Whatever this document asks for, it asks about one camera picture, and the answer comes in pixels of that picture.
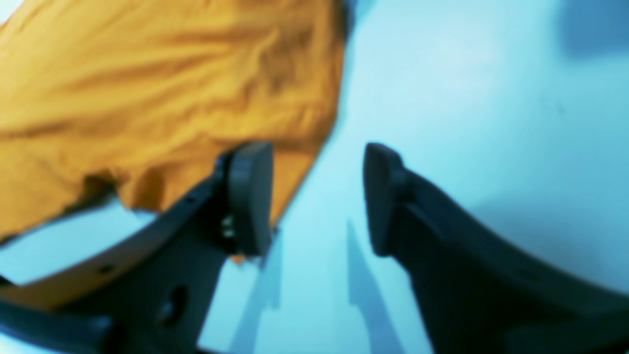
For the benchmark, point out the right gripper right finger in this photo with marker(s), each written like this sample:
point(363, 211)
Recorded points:
point(477, 293)

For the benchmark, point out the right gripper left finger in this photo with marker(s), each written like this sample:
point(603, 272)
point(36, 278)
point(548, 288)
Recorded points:
point(150, 294)

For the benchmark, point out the orange t-shirt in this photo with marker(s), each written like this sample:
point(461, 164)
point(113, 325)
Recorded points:
point(143, 95)

